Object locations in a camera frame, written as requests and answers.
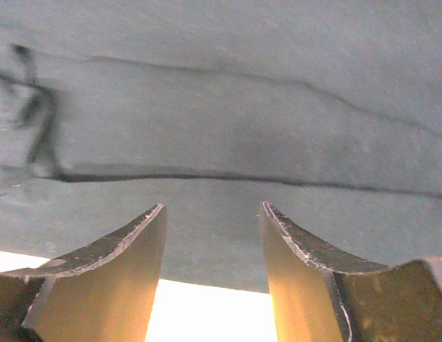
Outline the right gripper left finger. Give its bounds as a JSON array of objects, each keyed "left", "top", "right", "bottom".
[{"left": 0, "top": 204, "right": 167, "bottom": 342}]

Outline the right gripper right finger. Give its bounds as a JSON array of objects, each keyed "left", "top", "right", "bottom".
[{"left": 259, "top": 202, "right": 442, "bottom": 341}]

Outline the black t shirt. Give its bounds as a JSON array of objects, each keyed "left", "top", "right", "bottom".
[{"left": 0, "top": 1, "right": 442, "bottom": 292}]

